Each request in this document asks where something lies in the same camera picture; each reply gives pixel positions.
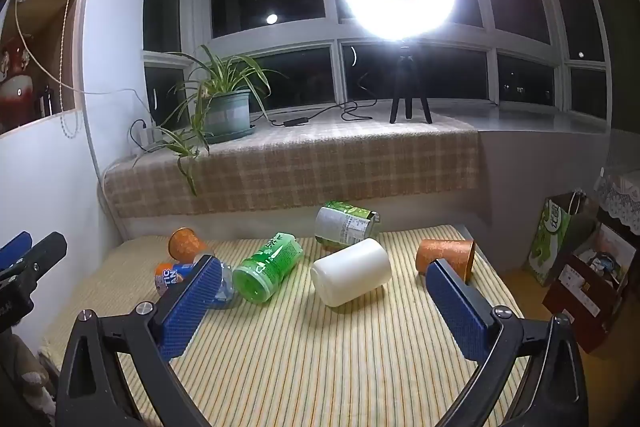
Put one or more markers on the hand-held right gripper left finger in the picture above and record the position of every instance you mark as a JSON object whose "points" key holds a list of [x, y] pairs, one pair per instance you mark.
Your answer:
{"points": [[192, 297]]}

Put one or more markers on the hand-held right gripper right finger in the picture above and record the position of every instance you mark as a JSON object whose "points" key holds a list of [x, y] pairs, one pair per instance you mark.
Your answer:
{"points": [[457, 307]]}

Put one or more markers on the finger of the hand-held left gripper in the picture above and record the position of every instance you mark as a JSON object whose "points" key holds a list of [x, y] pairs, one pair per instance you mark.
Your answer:
{"points": [[50, 249], [15, 249]]}

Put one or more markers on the white cup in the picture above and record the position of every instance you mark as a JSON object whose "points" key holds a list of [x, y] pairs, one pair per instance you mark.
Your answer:
{"points": [[352, 272]]}

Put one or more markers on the small orange cup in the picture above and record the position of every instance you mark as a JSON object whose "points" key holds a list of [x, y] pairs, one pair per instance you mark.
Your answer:
{"points": [[185, 244]]}

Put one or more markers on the large orange cup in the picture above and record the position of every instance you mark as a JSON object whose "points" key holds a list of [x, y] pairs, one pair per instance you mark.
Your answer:
{"points": [[445, 252]]}

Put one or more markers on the clear bottle orange blue label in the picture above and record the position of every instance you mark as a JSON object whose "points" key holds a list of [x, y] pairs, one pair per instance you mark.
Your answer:
{"points": [[170, 277]]}

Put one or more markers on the green tea bottle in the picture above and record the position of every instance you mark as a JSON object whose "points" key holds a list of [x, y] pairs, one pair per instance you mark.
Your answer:
{"points": [[267, 267]]}

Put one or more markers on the brown plush toy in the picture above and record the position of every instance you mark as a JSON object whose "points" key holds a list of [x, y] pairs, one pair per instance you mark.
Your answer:
{"points": [[35, 382]]}

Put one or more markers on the green paper bag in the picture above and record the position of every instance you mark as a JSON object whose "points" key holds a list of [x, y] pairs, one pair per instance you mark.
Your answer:
{"points": [[550, 242]]}

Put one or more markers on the brown cardboard box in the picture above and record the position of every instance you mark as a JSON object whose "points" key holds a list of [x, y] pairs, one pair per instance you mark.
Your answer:
{"points": [[585, 297]]}

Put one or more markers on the striped yellow mat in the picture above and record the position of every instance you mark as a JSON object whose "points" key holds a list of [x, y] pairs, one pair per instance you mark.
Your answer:
{"points": [[310, 357]]}

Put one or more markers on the green labelled can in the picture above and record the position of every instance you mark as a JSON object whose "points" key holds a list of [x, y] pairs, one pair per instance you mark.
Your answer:
{"points": [[342, 224]]}

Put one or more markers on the white power adapter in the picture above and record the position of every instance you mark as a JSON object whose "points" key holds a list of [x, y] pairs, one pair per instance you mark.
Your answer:
{"points": [[147, 134]]}

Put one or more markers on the green plant saucer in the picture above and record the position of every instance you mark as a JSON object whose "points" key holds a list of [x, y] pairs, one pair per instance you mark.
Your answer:
{"points": [[225, 138]]}

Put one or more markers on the red figurine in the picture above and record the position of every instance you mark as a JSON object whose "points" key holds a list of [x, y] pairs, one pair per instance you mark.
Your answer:
{"points": [[15, 82]]}

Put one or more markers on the checked beige cloth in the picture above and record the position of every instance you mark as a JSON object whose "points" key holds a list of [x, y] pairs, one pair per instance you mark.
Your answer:
{"points": [[325, 167]]}

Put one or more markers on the potted spider plant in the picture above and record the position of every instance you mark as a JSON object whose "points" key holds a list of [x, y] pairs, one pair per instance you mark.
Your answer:
{"points": [[227, 109]]}

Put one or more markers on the white lace cloth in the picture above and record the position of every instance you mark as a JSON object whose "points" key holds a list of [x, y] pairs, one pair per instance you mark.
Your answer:
{"points": [[620, 202]]}

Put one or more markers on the wooden shelf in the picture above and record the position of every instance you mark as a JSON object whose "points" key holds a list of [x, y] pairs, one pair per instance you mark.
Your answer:
{"points": [[55, 14]]}

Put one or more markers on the black tripod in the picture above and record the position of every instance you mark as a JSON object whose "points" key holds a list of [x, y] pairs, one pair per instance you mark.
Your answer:
{"points": [[405, 77]]}

